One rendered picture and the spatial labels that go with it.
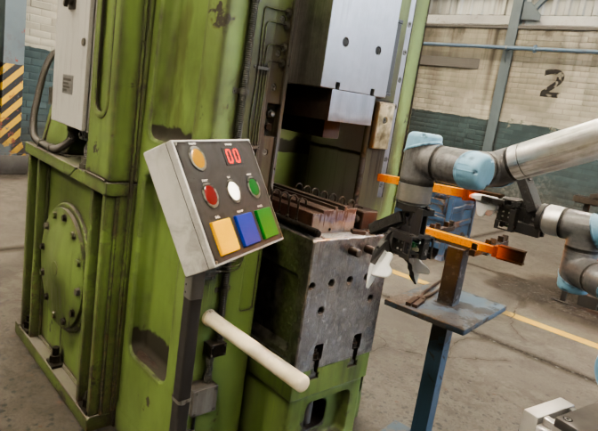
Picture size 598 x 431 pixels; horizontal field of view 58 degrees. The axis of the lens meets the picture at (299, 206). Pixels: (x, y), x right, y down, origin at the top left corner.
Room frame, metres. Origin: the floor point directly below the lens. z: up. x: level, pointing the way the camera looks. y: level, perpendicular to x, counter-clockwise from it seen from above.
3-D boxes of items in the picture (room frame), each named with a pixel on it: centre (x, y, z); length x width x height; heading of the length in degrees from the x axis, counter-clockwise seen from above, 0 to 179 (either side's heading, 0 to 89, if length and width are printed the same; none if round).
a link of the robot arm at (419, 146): (1.17, -0.25, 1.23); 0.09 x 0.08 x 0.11; 43
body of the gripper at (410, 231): (1.17, -0.25, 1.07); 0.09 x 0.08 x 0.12; 35
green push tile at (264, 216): (1.32, 0.08, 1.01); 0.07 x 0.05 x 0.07; 158
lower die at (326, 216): (1.88, 0.02, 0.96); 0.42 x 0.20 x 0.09; 43
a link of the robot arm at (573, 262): (1.25, -0.69, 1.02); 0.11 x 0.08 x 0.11; 6
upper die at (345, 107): (1.88, 0.02, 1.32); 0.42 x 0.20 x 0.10; 43
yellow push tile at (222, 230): (1.14, 0.15, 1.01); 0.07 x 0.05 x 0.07; 158
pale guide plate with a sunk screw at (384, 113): (2.03, -0.26, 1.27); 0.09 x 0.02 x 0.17; 133
